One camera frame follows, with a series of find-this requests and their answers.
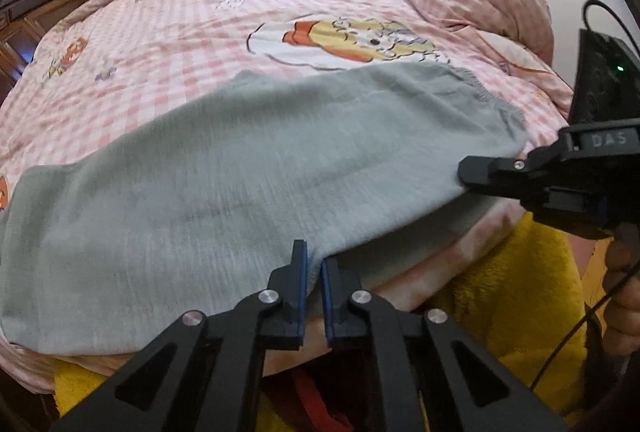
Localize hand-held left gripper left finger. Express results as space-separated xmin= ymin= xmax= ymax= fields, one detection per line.
xmin=50 ymin=239 xmax=308 ymax=432

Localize grey pants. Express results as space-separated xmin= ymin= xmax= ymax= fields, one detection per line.
xmin=0 ymin=62 xmax=531 ymax=355

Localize red cloth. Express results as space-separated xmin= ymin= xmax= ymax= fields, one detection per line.
xmin=260 ymin=352 xmax=373 ymax=432

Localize dark wooden bed board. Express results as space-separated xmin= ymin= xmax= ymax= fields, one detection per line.
xmin=0 ymin=0 xmax=92 ymax=94

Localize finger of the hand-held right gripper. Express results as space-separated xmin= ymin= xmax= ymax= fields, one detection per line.
xmin=457 ymin=129 xmax=572 ymax=202

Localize pink checked bedsheet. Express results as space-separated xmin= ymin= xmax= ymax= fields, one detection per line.
xmin=0 ymin=0 xmax=576 ymax=395

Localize yellow fleece blanket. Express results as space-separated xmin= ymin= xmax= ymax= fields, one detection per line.
xmin=52 ymin=212 xmax=617 ymax=432

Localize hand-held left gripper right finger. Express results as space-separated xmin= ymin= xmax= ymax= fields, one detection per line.
xmin=320 ymin=256 xmax=571 ymax=432

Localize person's right hand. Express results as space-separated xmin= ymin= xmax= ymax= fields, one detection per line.
xmin=602 ymin=222 xmax=640 ymax=355

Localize black cable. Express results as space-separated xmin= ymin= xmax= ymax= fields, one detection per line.
xmin=529 ymin=264 xmax=640 ymax=390
xmin=583 ymin=0 xmax=640 ymax=55

